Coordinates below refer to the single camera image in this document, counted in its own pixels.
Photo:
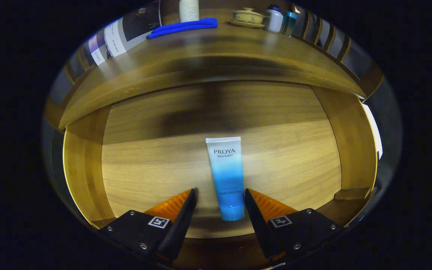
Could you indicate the brown wooden countertop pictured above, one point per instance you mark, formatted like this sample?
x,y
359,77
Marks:
x,y
208,48

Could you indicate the folded blue cloth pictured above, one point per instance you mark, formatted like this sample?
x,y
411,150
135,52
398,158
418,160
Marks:
x,y
189,25

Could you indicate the white pump bottle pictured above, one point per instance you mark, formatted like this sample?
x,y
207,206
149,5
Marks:
x,y
189,11

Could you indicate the brown wooden drawer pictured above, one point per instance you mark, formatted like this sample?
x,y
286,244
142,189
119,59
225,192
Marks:
x,y
156,168

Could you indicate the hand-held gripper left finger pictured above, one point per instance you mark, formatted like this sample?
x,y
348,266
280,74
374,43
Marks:
x,y
178,228

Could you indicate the yellow lidded teacup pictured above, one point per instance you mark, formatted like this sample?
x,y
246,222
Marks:
x,y
248,17

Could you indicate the brown wooden cabinet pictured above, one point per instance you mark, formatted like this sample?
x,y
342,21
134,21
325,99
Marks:
x,y
371,80

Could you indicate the slim teal bottle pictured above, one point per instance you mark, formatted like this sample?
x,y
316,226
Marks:
x,y
289,22

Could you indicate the white bottle with blue cap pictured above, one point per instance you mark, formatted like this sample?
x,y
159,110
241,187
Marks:
x,y
274,20

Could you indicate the white grey appliance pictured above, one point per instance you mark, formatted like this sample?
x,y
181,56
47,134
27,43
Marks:
x,y
375,135

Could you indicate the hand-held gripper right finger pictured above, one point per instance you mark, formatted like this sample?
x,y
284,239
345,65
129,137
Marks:
x,y
259,228

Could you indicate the blue cosmetic tube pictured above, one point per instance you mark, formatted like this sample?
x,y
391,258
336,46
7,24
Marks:
x,y
227,176

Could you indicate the purple book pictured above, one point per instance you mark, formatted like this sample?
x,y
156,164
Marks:
x,y
98,47

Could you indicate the thick white portrait book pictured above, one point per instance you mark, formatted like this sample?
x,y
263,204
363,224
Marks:
x,y
141,26

